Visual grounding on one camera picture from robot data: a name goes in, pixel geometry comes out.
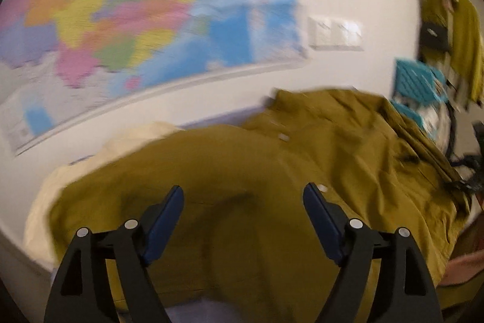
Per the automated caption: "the black handbag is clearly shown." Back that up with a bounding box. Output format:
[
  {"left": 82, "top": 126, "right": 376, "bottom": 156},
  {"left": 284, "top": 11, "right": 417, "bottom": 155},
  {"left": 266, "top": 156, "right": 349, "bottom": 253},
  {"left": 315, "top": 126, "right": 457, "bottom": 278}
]
[{"left": 419, "top": 22, "right": 450, "bottom": 52}]

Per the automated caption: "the purple plaid bed sheet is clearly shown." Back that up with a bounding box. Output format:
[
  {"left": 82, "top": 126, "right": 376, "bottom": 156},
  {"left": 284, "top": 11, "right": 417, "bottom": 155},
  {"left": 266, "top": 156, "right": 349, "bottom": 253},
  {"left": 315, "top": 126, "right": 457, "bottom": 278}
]
[{"left": 48, "top": 121, "right": 277, "bottom": 322}]

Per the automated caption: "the mustard hanging sweater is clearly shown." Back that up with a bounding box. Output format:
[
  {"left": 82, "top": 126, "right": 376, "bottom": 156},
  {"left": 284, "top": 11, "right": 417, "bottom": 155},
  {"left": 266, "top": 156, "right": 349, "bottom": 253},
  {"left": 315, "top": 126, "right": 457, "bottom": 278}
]
[{"left": 419, "top": 0, "right": 483, "bottom": 109}]

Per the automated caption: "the olive green jacket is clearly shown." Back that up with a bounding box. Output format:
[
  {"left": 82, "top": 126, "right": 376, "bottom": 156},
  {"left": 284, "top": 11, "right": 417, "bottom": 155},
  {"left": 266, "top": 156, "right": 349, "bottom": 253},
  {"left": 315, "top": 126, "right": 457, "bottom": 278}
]
[{"left": 48, "top": 87, "right": 472, "bottom": 323}]

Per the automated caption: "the colourful wall map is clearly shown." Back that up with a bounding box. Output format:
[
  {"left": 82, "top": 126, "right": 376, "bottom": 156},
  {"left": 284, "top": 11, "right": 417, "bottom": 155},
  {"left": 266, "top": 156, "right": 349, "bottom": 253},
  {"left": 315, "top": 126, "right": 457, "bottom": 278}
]
[{"left": 1, "top": 0, "right": 303, "bottom": 153}]

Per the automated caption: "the teal plastic storage rack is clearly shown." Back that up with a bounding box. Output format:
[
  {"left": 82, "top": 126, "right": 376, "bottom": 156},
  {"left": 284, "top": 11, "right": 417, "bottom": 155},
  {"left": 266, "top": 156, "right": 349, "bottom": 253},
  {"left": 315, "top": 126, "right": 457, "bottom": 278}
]
[{"left": 391, "top": 59, "right": 448, "bottom": 136}]

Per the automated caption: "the white wall socket panel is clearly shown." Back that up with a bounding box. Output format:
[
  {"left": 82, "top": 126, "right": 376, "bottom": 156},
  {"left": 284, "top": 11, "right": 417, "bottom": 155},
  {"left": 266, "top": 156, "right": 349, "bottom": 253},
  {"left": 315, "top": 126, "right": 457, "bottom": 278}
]
[{"left": 308, "top": 15, "right": 363, "bottom": 51}]

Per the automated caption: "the cream folded blanket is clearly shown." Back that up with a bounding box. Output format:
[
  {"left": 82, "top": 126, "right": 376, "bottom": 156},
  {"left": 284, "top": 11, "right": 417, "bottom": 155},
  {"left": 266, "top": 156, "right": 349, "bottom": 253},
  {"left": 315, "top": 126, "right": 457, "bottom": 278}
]
[{"left": 22, "top": 120, "right": 186, "bottom": 271}]

